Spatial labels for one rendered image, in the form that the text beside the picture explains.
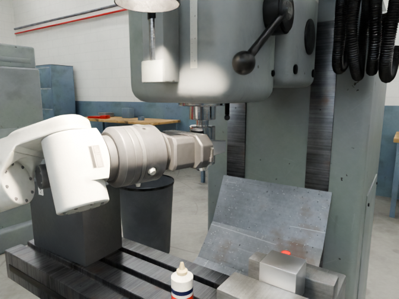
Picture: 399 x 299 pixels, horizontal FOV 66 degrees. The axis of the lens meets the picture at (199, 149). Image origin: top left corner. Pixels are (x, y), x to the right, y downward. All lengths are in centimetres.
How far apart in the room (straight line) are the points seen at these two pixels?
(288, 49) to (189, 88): 22
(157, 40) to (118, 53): 658
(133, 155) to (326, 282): 37
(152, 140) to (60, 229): 48
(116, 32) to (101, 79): 107
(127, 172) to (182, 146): 10
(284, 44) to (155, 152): 31
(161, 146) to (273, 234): 52
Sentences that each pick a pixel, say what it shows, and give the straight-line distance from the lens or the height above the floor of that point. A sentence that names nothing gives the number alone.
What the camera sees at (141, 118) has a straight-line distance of 568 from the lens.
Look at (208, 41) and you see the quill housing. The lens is 45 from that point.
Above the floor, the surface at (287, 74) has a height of 136.
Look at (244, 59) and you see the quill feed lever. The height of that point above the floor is 136.
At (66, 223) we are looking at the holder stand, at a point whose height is 101.
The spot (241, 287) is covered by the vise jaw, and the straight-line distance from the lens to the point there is 54.
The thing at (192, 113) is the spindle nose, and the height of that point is 129.
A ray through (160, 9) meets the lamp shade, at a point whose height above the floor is 142.
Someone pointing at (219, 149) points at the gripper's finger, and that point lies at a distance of 55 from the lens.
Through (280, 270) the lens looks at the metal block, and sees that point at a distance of 53.
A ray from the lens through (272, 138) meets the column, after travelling 90.
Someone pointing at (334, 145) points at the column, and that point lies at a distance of 85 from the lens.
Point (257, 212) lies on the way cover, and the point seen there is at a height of 99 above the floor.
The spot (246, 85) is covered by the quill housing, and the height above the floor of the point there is 134.
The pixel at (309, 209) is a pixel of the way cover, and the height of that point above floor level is 103.
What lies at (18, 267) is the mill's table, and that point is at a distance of 97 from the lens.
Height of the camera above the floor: 132
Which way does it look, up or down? 10 degrees down
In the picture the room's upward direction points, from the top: straight up
